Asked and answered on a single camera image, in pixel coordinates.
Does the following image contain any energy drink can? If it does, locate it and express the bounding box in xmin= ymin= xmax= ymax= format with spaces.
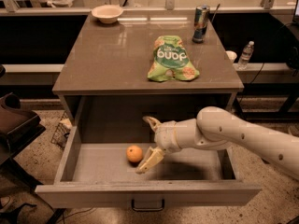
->
xmin=192 ymin=5 xmax=210 ymax=43

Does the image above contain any wire mesh basket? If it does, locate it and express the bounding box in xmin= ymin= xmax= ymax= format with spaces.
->
xmin=50 ymin=113 xmax=72 ymax=150

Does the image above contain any white bowl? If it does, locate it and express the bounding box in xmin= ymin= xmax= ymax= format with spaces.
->
xmin=92 ymin=5 xmax=123 ymax=24

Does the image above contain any clear plastic water bottle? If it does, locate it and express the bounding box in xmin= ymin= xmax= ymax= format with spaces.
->
xmin=237 ymin=41 xmax=254 ymax=70

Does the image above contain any grey cabinet counter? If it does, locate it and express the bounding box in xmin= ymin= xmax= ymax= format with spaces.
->
xmin=53 ymin=11 xmax=243 ymax=117

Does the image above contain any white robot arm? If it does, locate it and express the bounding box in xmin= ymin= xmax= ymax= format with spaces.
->
xmin=136 ymin=106 xmax=299 ymax=179

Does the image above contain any black drawer handle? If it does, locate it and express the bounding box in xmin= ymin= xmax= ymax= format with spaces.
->
xmin=131 ymin=199 xmax=164 ymax=212

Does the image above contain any open grey top drawer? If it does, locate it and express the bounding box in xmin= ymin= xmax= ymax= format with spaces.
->
xmin=35 ymin=94 xmax=263 ymax=209

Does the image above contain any orange fruit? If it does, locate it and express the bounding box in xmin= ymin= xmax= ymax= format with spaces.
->
xmin=126 ymin=145 xmax=143 ymax=163

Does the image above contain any dark brown chair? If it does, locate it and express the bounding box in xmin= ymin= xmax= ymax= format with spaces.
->
xmin=0 ymin=93 xmax=45 ymax=164

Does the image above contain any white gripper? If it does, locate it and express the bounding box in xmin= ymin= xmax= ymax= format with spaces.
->
xmin=135 ymin=116 xmax=181 ymax=175

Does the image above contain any white paper cup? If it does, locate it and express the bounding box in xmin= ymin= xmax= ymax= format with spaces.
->
xmin=226 ymin=50 xmax=237 ymax=63

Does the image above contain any green chip bag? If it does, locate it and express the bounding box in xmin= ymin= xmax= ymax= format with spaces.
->
xmin=148 ymin=35 xmax=199 ymax=82

